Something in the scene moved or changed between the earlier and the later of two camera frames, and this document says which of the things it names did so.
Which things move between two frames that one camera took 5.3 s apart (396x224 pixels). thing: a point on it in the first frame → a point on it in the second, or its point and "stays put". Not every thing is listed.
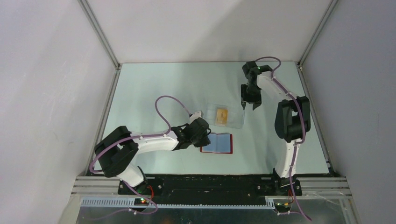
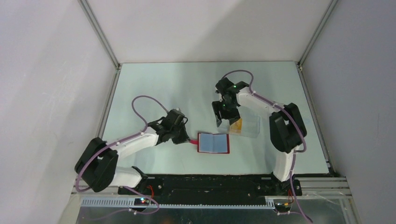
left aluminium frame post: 105,42 stays put
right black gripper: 256,101 → 232,117
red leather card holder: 220,143 stays put
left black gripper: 205,142 → 184,138
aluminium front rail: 323,188 stays put
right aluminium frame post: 312,42 stays put
